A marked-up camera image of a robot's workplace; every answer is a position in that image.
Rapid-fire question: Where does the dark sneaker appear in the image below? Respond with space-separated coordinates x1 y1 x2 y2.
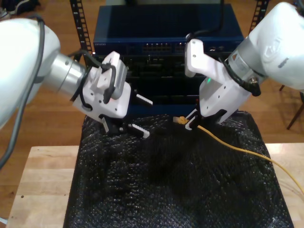
6 0 41 15

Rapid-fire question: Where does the black bubble mat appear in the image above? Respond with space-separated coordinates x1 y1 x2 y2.
63 110 295 228

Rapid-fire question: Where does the blue network switch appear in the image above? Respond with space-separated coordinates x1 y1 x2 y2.
93 4 245 57

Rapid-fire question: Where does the yellow network cable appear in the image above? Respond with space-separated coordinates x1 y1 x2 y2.
172 115 304 195

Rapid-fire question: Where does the black rack server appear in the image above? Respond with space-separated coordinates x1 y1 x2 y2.
94 54 232 79

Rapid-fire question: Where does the black perforated rack post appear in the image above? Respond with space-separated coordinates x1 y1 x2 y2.
248 0 271 36
69 0 95 59

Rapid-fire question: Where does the brown wooden chair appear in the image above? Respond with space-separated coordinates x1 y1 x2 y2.
279 84 304 131

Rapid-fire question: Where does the blue rack base board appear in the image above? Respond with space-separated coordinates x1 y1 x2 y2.
123 104 239 117

